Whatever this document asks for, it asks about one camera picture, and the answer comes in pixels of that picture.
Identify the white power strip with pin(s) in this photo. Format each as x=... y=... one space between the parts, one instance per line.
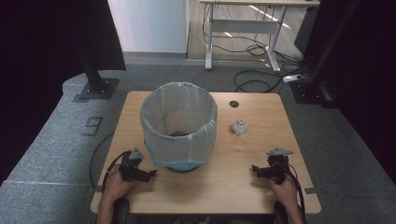
x=292 y=78

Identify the grey tape strip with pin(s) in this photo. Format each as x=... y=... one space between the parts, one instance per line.
x=311 y=190
x=97 y=188

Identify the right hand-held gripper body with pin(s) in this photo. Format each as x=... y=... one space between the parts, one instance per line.
x=277 y=168

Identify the person's right hand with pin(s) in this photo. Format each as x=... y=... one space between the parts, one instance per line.
x=286 y=191

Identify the person's left hand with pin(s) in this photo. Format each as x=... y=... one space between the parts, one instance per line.
x=116 y=186

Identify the black chair armrest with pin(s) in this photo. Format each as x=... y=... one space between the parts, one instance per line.
x=121 y=211
x=279 y=214

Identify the white desk with metal legs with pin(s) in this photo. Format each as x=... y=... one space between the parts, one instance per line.
x=246 y=26

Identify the white bag lined trash bin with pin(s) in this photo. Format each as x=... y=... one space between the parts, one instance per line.
x=179 y=124

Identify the black metal stand with base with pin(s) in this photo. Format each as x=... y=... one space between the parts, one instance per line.
x=311 y=90

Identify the black stand base left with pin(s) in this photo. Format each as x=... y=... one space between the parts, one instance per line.
x=95 y=81

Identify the black table grommet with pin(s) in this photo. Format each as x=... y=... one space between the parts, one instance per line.
x=233 y=104

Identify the white partition panel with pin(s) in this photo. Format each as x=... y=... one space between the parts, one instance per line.
x=149 y=25

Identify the black curtain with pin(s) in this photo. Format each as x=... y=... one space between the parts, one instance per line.
x=37 y=62
x=367 y=77

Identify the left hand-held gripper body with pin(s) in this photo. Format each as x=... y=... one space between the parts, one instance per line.
x=130 y=166

